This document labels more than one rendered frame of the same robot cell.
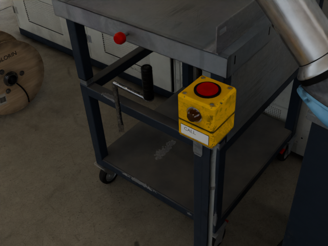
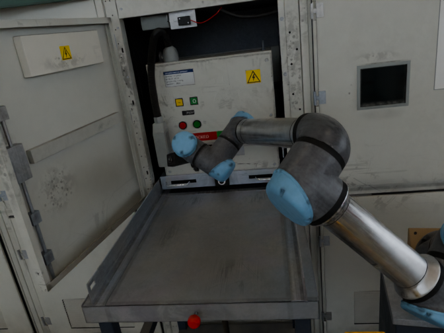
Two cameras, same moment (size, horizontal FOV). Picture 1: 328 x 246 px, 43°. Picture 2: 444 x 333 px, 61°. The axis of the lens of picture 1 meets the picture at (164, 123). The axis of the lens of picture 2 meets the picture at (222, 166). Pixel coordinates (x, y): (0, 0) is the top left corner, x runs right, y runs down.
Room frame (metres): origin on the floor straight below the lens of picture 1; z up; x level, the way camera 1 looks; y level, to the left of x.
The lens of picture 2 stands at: (0.27, 0.40, 1.49)
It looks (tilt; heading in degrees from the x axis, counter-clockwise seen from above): 20 degrees down; 328
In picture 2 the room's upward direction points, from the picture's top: 7 degrees counter-clockwise
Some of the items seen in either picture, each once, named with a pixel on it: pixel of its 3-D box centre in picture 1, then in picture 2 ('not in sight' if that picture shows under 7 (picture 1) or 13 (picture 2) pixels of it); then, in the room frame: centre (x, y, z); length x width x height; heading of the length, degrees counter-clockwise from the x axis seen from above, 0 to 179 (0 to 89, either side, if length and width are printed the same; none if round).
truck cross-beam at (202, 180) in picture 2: not in sight; (222, 176); (1.56, -0.40, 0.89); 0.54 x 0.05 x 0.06; 49
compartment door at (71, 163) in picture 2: not in sight; (76, 138); (1.57, 0.15, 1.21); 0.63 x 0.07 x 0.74; 128
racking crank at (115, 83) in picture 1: (133, 102); not in sight; (0.98, 0.09, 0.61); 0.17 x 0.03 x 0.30; 47
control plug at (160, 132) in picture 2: not in sight; (162, 143); (1.63, -0.18, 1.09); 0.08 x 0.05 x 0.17; 139
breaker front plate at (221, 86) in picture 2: not in sight; (215, 120); (1.54, -0.39, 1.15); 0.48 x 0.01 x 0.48; 49
